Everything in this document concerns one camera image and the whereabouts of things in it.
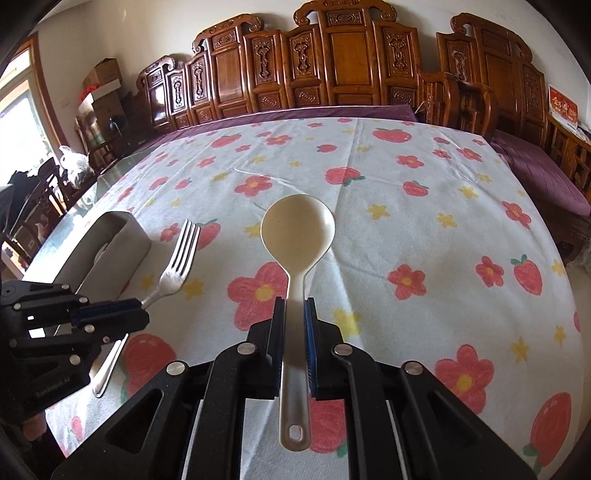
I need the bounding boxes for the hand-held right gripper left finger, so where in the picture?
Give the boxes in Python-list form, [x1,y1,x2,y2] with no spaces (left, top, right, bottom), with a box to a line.
[51,296,287,480]

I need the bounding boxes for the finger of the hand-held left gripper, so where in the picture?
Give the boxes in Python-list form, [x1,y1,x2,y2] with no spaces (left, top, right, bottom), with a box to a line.
[9,324,129,366]
[0,281,151,331]

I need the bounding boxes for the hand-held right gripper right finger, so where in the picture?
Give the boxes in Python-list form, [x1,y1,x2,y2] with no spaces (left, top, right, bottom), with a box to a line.
[304,296,539,480]

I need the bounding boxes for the metal utensil container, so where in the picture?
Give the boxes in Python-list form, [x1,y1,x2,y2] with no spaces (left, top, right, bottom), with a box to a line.
[59,210,152,301]

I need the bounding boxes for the metal fork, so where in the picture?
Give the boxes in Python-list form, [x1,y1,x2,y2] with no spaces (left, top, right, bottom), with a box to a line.
[141,219,201,310]

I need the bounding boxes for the cream round ladle spoon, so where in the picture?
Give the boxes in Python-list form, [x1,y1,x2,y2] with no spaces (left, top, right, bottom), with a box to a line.
[260,194,336,452]

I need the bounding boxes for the person's left hand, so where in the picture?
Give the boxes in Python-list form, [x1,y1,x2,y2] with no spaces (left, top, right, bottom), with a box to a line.
[21,410,49,444]

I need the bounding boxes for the dark wooden dining chair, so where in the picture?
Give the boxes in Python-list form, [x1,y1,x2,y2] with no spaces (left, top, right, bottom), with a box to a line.
[0,159,68,271]

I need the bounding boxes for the clear plastic bag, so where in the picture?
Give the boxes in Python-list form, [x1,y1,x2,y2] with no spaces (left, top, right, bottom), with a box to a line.
[58,145,95,188]

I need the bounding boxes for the strawberry flower print tablecloth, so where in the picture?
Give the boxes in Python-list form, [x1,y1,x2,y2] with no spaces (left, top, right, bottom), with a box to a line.
[44,116,583,480]

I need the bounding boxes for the stacked cardboard boxes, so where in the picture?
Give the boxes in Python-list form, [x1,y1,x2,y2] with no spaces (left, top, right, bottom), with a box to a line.
[76,83,124,134]

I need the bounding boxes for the brown cardboard box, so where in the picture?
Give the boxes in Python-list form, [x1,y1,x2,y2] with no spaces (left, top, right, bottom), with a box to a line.
[82,58,122,89]

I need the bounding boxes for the long purple seat cushion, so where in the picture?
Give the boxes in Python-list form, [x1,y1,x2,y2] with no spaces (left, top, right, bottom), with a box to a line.
[139,104,416,151]

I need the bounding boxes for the square purple seat cushion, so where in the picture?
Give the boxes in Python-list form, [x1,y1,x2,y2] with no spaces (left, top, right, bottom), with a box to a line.
[489,129,591,217]

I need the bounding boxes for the long carved wooden sofa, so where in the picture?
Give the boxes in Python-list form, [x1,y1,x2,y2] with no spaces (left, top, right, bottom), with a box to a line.
[136,0,462,134]

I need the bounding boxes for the carved wooden armchair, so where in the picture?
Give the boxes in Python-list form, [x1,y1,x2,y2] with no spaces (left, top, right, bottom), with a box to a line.
[436,13,591,195]

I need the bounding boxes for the red desk calendar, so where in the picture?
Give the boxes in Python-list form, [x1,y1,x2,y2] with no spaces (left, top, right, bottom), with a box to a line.
[548,84,579,130]

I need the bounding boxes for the wooden door frame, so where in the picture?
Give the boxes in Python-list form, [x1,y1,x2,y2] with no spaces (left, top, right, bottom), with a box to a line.
[0,37,68,155]

